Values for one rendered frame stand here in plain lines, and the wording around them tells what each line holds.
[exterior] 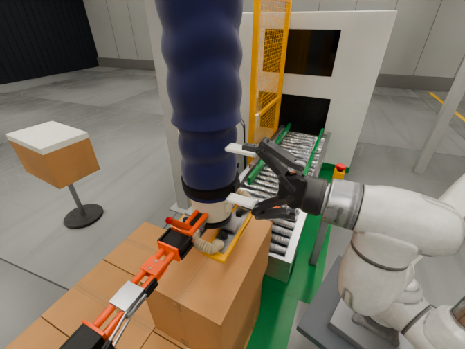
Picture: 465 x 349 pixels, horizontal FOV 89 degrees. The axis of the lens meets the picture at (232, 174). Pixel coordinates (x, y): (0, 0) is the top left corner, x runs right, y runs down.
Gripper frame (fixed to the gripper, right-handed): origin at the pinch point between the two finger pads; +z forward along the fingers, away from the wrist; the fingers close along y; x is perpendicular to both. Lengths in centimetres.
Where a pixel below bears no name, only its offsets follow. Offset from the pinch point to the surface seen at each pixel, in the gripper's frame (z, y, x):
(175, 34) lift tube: 23.0, -26.7, 14.6
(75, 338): 24, 32, -34
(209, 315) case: 8, 64, -3
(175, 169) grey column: 129, 102, 126
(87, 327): 24, 32, -31
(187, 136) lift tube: 23.8, 1.5, 15.9
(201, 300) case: 14, 64, 1
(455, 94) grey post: -135, 45, 343
